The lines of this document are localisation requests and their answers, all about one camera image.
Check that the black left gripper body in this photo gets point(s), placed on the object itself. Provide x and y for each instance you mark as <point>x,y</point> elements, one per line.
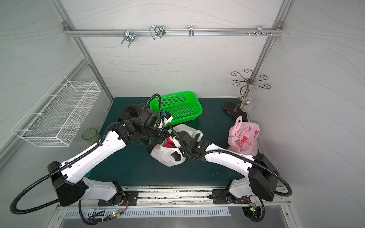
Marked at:
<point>159,136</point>

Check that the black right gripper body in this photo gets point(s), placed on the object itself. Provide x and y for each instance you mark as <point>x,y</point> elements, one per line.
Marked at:
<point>180,142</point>

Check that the white printed plastic bag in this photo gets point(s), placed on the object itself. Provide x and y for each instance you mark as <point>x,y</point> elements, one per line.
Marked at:
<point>173,156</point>

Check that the black plastic bag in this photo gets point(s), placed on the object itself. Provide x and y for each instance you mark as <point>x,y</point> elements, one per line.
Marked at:
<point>131,111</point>

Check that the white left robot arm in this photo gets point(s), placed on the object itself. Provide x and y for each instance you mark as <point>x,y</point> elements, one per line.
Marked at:
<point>68,177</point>

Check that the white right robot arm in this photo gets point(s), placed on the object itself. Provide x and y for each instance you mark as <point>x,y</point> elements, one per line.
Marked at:
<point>260,176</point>

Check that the pink plastic bag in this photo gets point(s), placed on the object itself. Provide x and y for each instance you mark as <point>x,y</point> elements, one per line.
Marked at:
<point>242,137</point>

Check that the green plastic basket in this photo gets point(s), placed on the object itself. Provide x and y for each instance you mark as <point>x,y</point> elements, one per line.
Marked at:
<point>183,107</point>

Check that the green translucent cup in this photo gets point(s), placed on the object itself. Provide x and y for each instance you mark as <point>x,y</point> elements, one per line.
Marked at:
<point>91,136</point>

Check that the bronze curled hook stand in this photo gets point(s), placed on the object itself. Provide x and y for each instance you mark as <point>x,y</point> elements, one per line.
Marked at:
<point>248,86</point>

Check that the clear glass on stand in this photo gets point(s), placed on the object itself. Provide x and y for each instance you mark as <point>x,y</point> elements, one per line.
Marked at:
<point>246,104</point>

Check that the metal clamp hook left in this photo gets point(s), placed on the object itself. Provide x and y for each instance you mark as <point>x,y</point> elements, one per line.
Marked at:
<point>129,38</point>

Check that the metal clamp hook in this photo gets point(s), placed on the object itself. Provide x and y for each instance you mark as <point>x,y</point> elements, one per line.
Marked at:
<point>157,31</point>
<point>129,38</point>

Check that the metal clamp hook middle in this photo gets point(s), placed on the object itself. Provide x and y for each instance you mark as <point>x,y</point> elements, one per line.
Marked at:
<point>157,31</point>

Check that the small metal hook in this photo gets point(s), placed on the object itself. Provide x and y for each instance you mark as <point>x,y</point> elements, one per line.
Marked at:
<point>191,31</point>

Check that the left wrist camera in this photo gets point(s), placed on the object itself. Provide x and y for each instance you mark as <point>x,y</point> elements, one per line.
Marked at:
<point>167,118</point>

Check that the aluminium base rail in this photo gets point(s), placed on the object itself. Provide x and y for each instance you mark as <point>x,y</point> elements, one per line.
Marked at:
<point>178,196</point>

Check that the white wire basket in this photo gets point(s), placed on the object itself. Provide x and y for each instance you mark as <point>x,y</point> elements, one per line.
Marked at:
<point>57,117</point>

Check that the aluminium crossbar rail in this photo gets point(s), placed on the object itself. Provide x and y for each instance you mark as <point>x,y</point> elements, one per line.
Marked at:
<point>170,32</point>

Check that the metal bracket right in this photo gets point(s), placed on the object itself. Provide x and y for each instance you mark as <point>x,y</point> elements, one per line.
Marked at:
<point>260,32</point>

